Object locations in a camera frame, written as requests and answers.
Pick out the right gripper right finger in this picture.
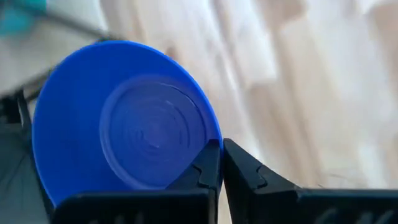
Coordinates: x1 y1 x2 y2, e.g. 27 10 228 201
223 138 398 224

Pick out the teal patterned mini bowl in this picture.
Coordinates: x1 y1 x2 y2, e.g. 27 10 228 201
0 0 48 35

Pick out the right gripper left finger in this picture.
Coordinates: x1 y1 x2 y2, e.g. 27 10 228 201
51 138 223 224

